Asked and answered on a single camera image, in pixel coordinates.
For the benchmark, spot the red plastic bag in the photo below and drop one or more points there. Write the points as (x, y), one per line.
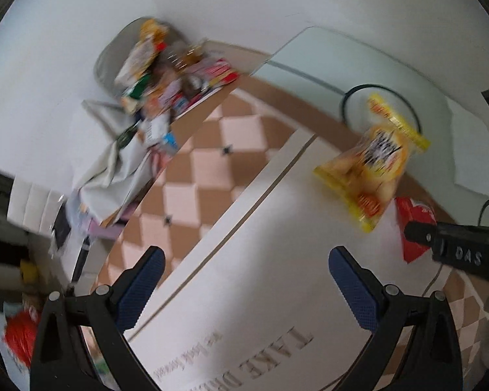
(20, 334)

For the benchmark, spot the pink box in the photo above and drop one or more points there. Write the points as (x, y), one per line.
(112, 232)

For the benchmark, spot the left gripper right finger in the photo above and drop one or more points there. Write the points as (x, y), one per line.
(360, 288)

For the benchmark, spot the yellow snack packet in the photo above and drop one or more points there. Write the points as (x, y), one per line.
(366, 176)

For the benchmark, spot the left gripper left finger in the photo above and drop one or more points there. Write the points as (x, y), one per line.
(132, 290)

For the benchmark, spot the pile of assorted snacks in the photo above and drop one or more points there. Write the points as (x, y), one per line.
(161, 78)

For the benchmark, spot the small red packet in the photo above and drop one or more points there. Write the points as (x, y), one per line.
(415, 219)

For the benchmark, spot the white chair with black bag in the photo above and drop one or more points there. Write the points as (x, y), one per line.
(33, 208)

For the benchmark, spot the grey chair with snacks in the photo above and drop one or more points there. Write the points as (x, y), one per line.
(112, 58)

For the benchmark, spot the checkered table mat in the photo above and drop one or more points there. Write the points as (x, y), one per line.
(247, 301)

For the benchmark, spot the black bag on chair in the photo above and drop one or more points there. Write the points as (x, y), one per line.
(61, 227)

